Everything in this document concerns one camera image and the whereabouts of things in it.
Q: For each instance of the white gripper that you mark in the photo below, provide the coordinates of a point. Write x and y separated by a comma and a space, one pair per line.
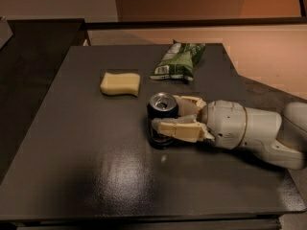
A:
226, 121

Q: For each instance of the blue pepsi can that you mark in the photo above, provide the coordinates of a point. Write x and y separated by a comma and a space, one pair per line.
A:
160, 106

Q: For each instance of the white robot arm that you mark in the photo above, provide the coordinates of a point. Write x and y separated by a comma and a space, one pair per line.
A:
276, 138

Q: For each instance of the green chip bag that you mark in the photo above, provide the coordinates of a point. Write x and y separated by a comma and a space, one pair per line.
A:
179, 62

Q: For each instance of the yellow sponge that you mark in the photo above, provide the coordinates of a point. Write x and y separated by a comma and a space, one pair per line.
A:
120, 84

